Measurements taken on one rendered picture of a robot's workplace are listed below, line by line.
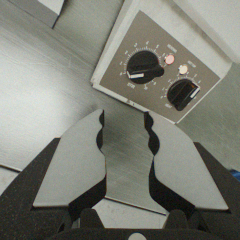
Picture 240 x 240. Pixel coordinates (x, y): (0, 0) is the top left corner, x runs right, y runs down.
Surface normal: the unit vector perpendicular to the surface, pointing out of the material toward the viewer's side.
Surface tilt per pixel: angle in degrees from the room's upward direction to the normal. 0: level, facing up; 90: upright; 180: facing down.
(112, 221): 0
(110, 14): 0
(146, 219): 0
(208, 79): 30
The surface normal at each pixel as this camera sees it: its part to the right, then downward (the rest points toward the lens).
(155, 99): 0.12, 0.61
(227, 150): 0.36, 0.18
